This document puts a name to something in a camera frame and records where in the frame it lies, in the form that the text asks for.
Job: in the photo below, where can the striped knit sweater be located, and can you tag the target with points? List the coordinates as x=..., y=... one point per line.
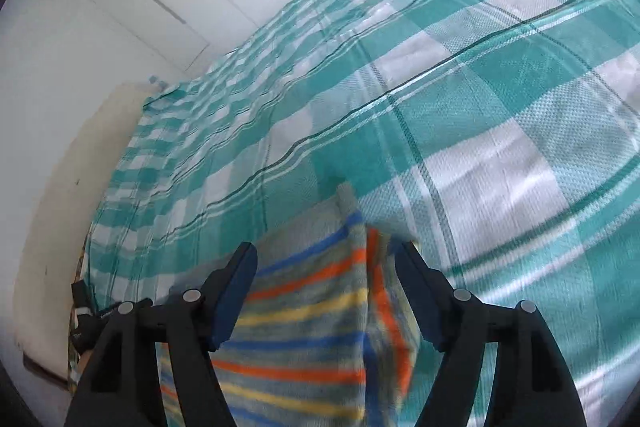
x=325, y=336

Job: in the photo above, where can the teal white plaid bedspread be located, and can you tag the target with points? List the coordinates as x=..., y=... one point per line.
x=512, y=124

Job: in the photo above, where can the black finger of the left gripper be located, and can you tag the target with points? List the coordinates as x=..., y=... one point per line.
x=102, y=329

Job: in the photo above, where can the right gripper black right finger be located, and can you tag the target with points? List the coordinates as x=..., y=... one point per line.
x=532, y=385

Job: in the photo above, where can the cream padded headboard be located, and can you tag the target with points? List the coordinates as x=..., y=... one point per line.
x=42, y=299

